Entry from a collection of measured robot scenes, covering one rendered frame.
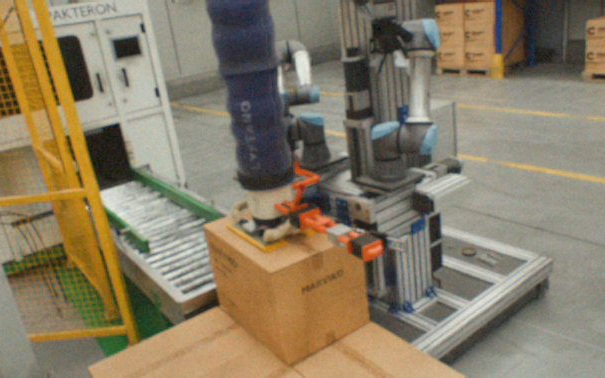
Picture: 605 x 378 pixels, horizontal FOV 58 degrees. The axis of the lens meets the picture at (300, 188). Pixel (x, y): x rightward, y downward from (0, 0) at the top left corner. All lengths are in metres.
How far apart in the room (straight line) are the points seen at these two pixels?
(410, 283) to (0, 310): 2.05
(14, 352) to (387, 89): 2.26
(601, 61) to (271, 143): 7.50
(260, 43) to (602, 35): 7.49
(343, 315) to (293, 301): 0.26
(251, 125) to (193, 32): 10.29
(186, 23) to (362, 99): 9.85
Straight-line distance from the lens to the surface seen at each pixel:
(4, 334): 3.16
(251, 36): 1.93
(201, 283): 2.81
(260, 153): 2.02
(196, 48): 12.26
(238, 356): 2.23
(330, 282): 2.07
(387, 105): 2.50
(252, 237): 2.13
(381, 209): 2.30
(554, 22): 10.74
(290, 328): 2.05
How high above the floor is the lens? 1.85
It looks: 20 degrees down
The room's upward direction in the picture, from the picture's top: 8 degrees counter-clockwise
